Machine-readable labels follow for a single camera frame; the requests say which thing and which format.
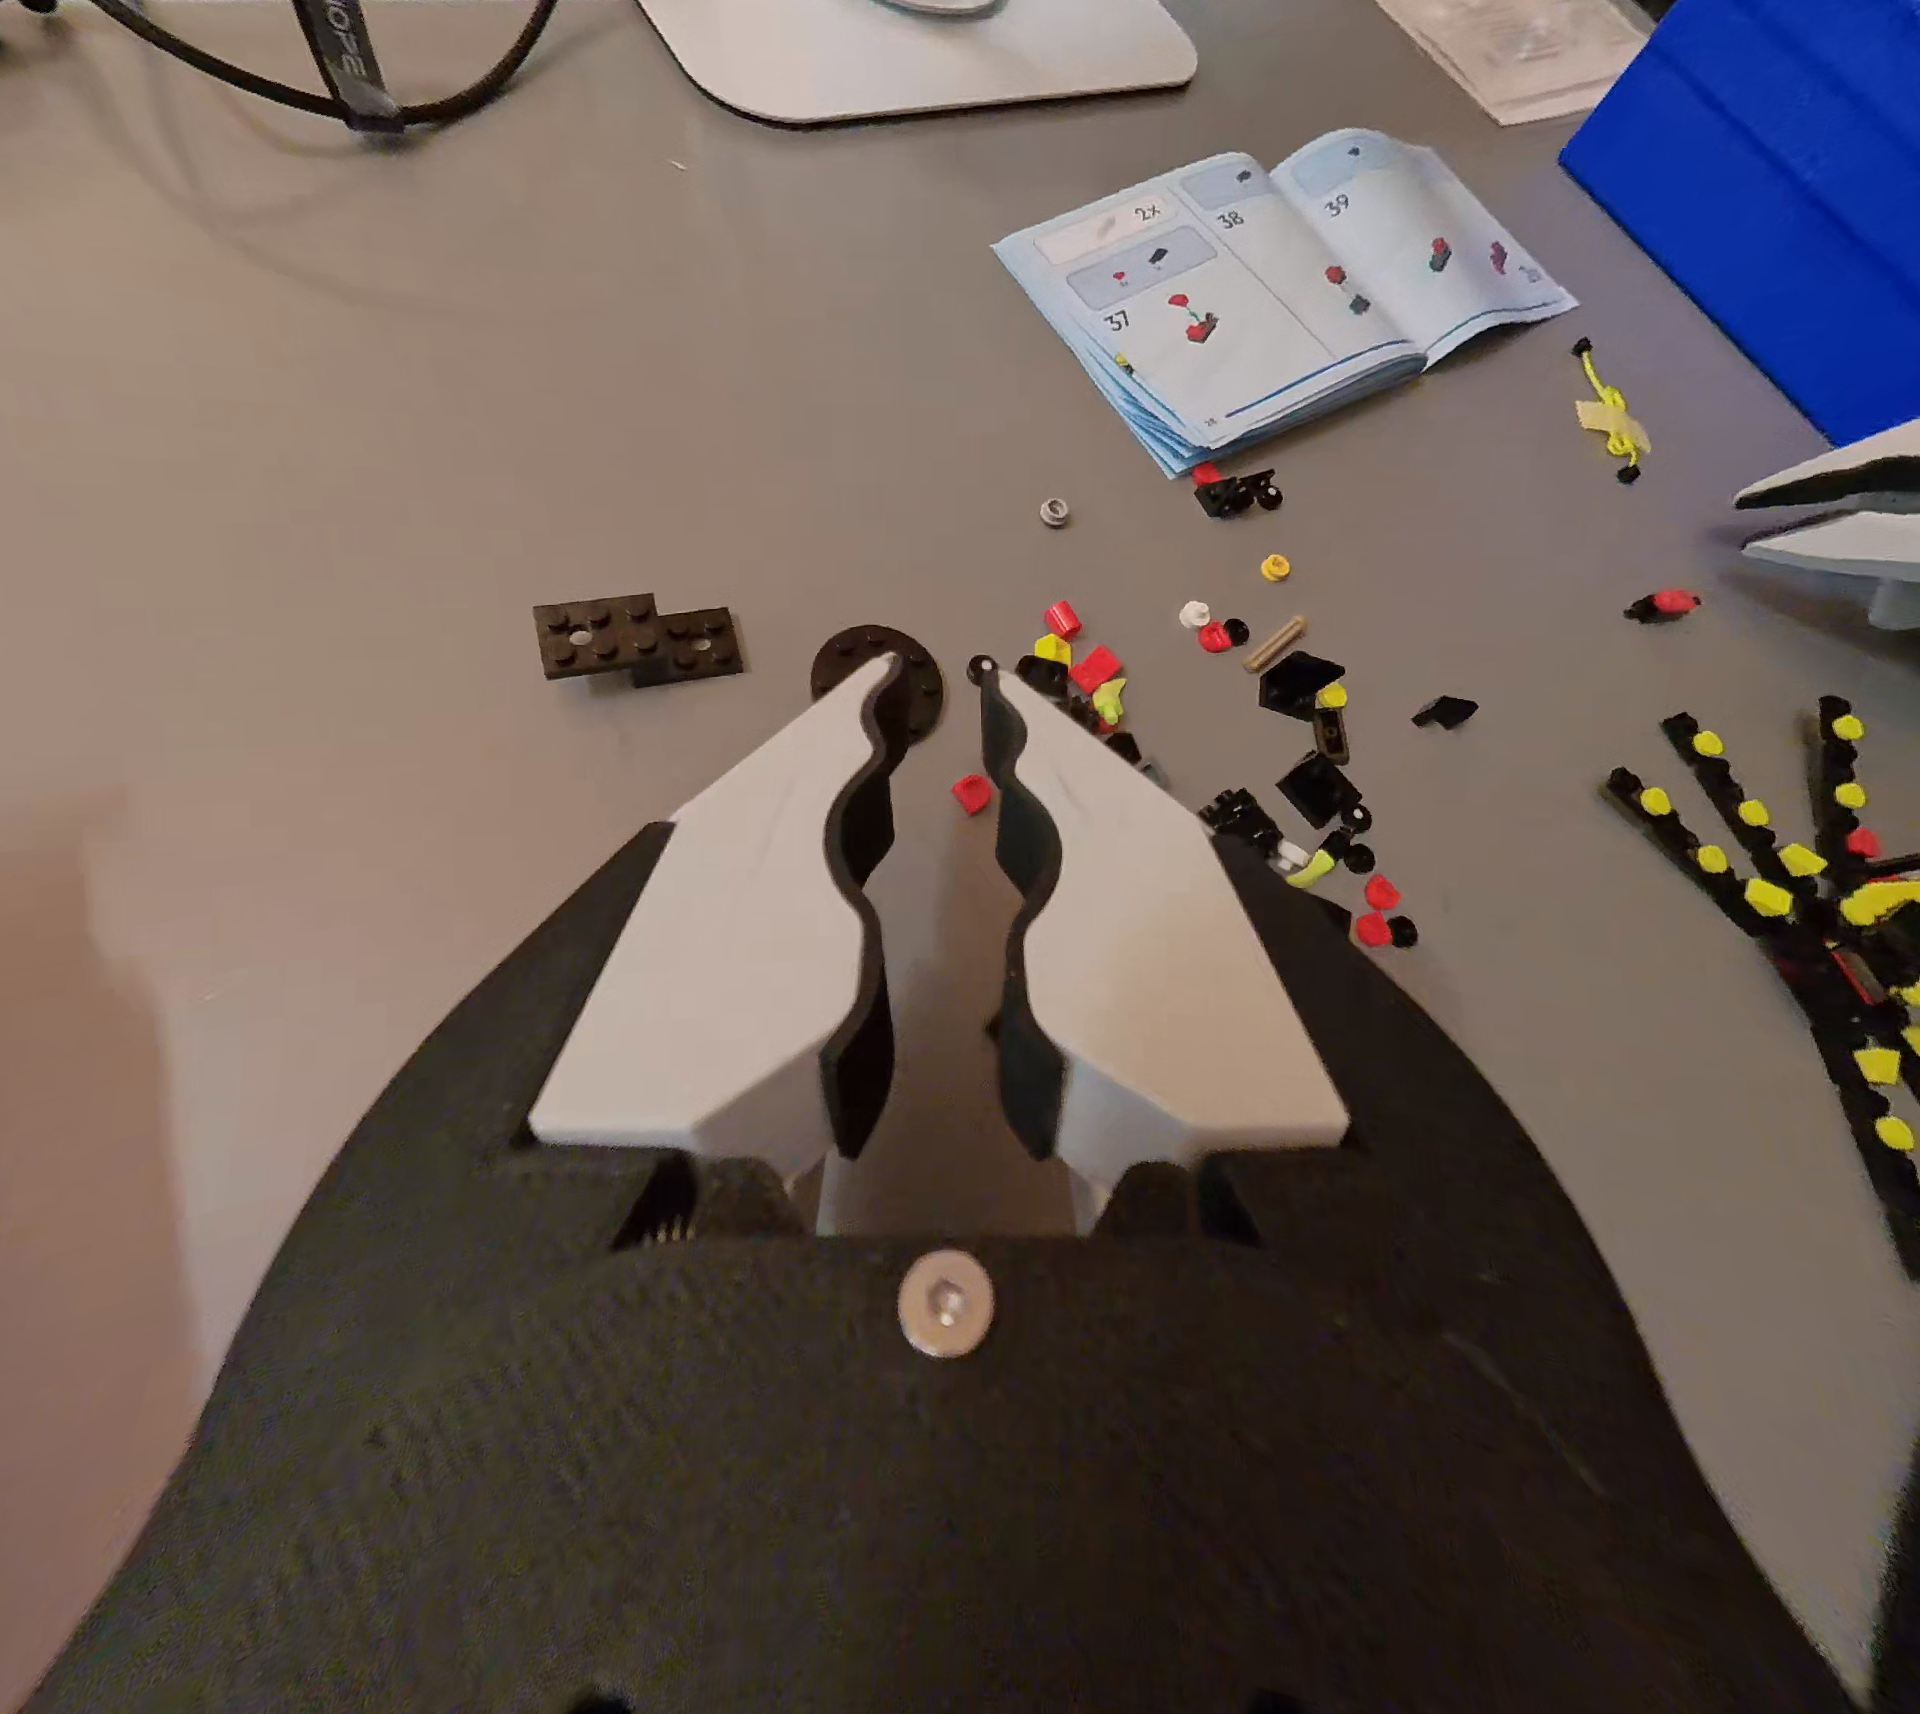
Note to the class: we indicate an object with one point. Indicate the black yellow lego spider model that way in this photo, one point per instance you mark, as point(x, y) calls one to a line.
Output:
point(1815, 905)

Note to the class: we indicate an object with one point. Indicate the black lego plate assembly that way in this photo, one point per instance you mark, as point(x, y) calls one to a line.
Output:
point(627, 644)

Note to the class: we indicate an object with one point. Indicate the blue plastic bin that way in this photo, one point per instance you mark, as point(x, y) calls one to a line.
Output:
point(1789, 150)

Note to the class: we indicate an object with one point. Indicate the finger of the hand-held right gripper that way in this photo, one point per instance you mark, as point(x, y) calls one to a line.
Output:
point(1862, 470)
point(1883, 549)

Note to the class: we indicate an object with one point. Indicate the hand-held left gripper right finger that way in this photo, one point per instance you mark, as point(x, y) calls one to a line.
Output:
point(1185, 979)

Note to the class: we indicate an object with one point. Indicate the black round lego disc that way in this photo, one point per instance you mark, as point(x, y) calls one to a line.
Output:
point(846, 662)

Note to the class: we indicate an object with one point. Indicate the pile of loose lego pieces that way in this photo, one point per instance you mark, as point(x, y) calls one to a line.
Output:
point(1308, 784)

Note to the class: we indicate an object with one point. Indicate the black lego bracket red piece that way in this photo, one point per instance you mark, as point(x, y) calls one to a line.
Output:
point(1235, 493)

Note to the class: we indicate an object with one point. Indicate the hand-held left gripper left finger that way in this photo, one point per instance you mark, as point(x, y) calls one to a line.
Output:
point(720, 963)

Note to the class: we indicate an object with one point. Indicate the red and black lego assembly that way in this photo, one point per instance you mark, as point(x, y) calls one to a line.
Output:
point(1663, 605)

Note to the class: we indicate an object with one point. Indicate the lego instruction booklet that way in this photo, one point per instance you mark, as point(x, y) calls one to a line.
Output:
point(1274, 303)

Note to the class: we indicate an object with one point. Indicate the red lego slope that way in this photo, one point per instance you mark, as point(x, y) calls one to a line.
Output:
point(971, 793)

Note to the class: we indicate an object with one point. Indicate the tan lego axle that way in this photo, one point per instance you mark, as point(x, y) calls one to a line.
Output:
point(1274, 644)

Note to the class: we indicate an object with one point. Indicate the black lego slope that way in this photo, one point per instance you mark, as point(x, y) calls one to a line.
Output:
point(1445, 711)

